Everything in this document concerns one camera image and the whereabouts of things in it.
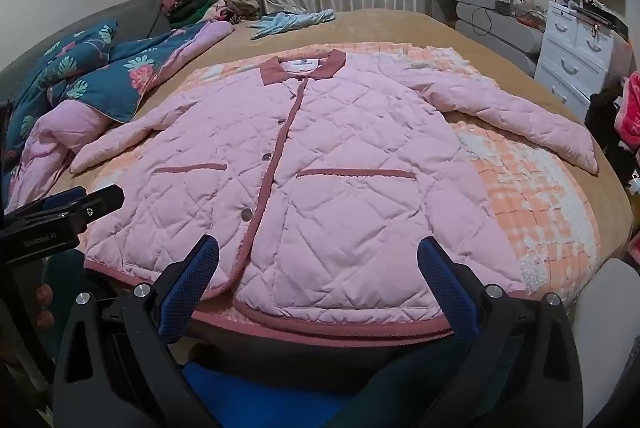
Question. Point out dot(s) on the grey pillow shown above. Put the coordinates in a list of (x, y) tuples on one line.
[(140, 17)]

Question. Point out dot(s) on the pile of clothes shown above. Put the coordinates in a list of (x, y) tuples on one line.
[(220, 2)]

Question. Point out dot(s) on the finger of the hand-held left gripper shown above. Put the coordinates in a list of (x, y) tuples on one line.
[(102, 203), (60, 199)]

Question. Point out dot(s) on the black set-top box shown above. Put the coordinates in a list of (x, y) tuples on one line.
[(600, 10)]

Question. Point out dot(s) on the person's leg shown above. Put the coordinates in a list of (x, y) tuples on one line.
[(75, 273), (400, 383)]

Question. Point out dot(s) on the orange plaid blanket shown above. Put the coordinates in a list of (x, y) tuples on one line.
[(525, 188)]

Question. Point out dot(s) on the teal floral quilt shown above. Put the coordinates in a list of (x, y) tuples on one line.
[(100, 77)]

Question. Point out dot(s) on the pink quilted jacket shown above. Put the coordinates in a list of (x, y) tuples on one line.
[(350, 208)]

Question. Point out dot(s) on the light blue garment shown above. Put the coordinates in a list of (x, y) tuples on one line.
[(285, 22)]

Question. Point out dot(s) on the dark clothes heap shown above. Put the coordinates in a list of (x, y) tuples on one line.
[(602, 117)]

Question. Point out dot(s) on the person's left leg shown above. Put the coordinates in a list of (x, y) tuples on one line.
[(75, 273)]

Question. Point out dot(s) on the pink printed cloth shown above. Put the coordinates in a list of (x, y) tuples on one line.
[(631, 107)]

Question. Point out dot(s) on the person's left hand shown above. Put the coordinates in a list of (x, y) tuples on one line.
[(44, 294)]

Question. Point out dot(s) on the person's right leg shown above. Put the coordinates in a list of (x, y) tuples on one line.
[(400, 383)]

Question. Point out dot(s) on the tan bed sheet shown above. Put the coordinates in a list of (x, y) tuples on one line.
[(380, 27)]

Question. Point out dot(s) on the white drawer cabinet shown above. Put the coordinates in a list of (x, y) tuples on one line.
[(565, 57)]

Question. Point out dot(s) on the grey curved desk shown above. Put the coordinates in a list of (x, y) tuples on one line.
[(500, 30)]

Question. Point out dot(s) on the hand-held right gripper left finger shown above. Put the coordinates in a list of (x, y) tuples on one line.
[(192, 280)]

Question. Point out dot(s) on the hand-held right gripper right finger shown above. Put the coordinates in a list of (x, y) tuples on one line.
[(445, 280)]

